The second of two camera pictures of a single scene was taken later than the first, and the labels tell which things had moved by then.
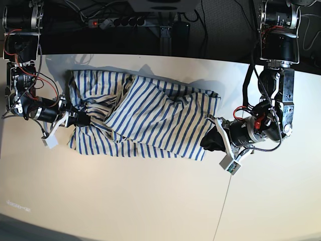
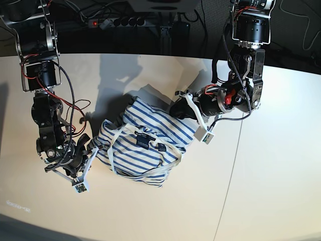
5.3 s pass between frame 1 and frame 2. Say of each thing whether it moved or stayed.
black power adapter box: stayed
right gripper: moved
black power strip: stayed
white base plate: stayed
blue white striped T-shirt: moved
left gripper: moved
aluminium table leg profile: stayed
